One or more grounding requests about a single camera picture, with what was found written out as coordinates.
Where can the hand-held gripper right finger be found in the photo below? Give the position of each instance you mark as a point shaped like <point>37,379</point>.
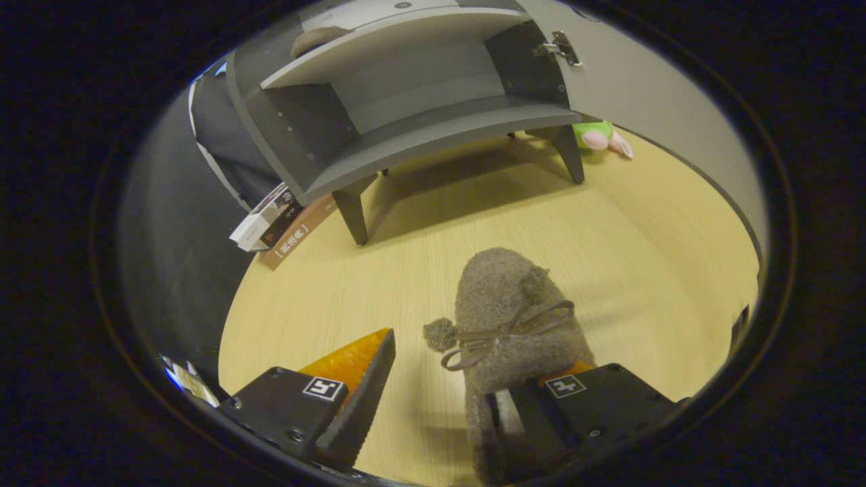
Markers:
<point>595,412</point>

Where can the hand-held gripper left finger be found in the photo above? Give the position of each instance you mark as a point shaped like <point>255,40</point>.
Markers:
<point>358,412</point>

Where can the brown plush shoe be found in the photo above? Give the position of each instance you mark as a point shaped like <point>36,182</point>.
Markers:
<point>314,40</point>
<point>500,297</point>

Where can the grey shoe cabinet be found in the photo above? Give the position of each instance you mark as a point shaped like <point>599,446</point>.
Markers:
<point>433,128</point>

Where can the cluttered white side table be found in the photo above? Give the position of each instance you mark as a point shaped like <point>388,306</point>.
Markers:
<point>196,387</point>

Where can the small black block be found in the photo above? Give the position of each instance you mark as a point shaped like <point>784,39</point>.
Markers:
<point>740,328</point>

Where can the brown book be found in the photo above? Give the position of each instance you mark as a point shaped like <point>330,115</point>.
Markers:
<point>298,237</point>

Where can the blue printed board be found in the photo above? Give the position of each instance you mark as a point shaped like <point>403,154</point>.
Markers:
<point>170,372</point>

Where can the black backdrop cloth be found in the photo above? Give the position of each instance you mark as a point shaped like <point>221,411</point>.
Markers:
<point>176,270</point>

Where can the green pink plush toy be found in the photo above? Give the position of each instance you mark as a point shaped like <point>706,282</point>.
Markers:
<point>588,134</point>

